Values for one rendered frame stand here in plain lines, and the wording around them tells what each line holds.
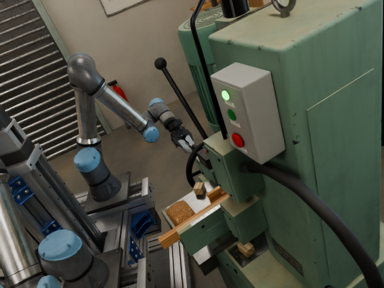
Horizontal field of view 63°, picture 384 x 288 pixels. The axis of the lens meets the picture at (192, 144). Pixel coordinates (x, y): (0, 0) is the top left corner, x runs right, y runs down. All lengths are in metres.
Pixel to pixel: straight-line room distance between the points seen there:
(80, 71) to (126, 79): 2.66
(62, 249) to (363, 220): 0.86
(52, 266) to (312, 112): 0.90
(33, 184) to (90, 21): 2.82
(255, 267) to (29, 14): 3.34
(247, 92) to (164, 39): 3.53
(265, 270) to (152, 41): 3.30
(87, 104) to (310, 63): 1.15
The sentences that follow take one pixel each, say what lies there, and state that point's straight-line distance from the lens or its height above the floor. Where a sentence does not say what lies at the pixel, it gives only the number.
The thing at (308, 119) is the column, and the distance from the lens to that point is 0.57.
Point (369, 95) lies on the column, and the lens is 0.67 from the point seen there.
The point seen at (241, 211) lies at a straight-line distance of 0.84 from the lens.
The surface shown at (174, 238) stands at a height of 0.92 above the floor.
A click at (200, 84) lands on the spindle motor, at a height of 1.36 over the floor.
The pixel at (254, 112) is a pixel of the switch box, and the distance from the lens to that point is 0.52.
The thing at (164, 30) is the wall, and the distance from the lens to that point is 4.00.
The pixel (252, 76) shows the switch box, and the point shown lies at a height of 1.48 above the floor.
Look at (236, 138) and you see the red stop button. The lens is 0.58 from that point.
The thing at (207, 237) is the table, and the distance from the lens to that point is 1.09.
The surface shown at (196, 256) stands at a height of 0.62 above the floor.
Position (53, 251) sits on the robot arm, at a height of 1.05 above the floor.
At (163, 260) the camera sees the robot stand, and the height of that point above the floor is 0.21.
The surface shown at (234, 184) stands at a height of 1.21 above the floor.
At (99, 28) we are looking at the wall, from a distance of 3.86.
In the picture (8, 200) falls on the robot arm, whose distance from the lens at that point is 0.91.
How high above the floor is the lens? 1.69
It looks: 32 degrees down
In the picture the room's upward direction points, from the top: 21 degrees counter-clockwise
